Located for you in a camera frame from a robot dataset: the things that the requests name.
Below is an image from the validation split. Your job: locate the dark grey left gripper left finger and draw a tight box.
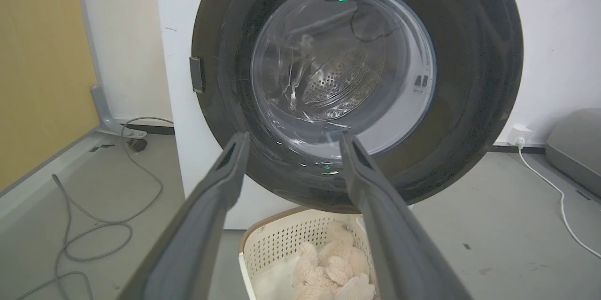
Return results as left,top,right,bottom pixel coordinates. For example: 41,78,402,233
116,132,251,300

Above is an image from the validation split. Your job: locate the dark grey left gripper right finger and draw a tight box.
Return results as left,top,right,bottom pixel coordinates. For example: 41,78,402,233
339,132,472,300

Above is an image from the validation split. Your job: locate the round dark washing machine door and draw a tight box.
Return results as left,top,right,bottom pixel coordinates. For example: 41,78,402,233
190,0,524,214

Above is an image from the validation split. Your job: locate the white washing machine body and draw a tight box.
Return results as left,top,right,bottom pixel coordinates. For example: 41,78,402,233
154,0,519,230

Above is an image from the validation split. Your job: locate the beige fluffy plush toy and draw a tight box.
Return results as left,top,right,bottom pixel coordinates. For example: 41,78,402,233
292,220,379,300

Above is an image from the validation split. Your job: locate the cream perforated laundry basket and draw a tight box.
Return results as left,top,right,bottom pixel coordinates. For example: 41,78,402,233
239,206,381,300

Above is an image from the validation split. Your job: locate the grey sofa corner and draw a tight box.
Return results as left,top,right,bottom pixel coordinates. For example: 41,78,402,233
545,108,601,197

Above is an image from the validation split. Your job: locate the grey hose on floor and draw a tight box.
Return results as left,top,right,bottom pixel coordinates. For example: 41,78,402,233
16,117,174,300

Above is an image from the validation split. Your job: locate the grey metal frame post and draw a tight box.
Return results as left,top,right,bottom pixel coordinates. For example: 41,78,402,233
72,0,147,139

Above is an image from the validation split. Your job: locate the white wall socket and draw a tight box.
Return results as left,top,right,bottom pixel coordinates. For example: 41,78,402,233
507,124,533,146

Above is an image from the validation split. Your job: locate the white power cable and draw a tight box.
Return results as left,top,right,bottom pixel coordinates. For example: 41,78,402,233
518,138,601,259

